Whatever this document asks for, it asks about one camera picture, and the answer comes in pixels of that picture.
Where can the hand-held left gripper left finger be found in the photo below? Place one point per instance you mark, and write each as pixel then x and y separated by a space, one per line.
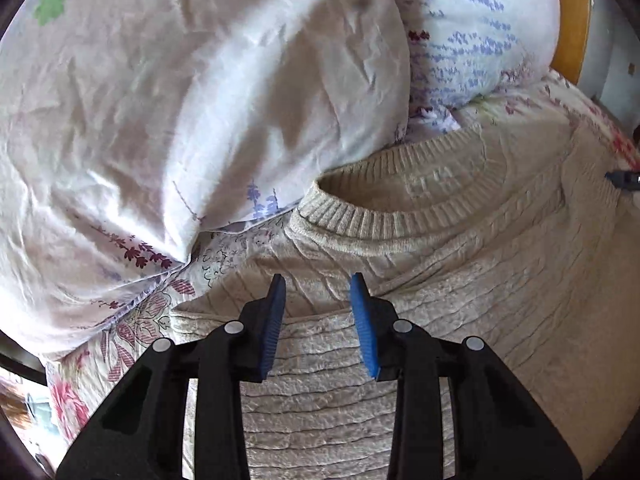
pixel 271 325

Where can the floral bed sheet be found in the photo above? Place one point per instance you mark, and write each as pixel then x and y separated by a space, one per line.
pixel 140 330

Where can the pale pink floral pillow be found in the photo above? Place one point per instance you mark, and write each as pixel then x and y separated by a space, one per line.
pixel 200 110

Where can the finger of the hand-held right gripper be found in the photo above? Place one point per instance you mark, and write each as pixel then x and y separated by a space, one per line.
pixel 622 180

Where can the white pillow with purple flowers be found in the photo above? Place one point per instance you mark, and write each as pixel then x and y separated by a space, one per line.
pixel 475 35

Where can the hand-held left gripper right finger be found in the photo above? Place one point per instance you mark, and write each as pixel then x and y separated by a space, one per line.
pixel 364 325

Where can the wooden headboard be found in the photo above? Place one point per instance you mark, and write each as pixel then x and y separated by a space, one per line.
pixel 572 20

